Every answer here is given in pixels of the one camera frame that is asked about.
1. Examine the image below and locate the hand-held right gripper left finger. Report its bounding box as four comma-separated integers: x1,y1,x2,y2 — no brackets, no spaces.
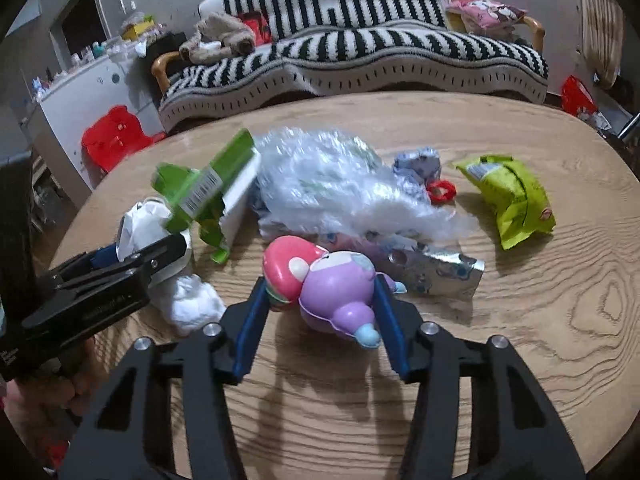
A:
60,276,273,480

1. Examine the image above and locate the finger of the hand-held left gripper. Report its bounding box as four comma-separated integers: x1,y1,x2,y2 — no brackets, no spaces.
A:
22,235,188,346
50,245,121,286

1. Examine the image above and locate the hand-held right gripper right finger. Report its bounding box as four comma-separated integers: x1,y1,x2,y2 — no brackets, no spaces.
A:
375,274,586,480

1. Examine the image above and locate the white tissue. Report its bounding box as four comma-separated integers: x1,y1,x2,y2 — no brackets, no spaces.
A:
117,199,227,337

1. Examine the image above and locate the purple pink plastic toy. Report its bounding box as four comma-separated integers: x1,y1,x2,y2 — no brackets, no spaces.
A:
262,235,408,351

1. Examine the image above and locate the red plastic strip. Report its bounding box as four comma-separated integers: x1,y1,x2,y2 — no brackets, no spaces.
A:
426,179,458,206

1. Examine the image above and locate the person's left hand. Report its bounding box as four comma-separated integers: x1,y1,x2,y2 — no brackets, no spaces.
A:
0,337,108,461

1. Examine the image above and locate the silver foil wrapper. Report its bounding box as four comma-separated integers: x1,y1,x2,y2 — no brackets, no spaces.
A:
320,232,486,301

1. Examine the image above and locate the red plastic stool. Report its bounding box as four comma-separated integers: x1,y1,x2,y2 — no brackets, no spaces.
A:
81,105,166,173

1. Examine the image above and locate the green white carton box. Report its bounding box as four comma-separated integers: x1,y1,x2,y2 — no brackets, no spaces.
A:
151,128,263,264

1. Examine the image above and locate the white cabinet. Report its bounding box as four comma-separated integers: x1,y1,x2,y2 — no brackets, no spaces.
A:
37,52,166,191

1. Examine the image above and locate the clear plastic bag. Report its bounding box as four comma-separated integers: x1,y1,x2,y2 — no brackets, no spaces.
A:
252,127,478,246

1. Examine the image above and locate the green snack packet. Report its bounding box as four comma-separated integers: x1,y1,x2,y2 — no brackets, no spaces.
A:
452,155,557,251

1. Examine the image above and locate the rattan sofa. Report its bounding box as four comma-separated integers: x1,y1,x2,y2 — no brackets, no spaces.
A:
151,15,548,133

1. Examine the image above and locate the black bag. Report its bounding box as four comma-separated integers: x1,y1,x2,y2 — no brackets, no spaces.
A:
145,32,188,81

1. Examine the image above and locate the yellow box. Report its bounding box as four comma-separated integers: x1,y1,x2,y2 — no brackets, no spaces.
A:
121,20,155,41

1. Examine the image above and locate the beige plush toy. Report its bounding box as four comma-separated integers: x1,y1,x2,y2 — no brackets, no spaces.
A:
179,11,254,65

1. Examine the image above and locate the black white striped sofa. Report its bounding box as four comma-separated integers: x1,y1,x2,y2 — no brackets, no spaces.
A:
157,0,551,133

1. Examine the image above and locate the red black cushion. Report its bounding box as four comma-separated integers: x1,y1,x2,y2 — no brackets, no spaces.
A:
240,10,273,45

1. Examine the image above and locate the red plastic bag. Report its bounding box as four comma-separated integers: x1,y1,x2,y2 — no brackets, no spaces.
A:
561,75,598,121

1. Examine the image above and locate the pink printed cushion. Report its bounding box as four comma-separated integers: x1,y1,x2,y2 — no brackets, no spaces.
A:
444,0,528,36

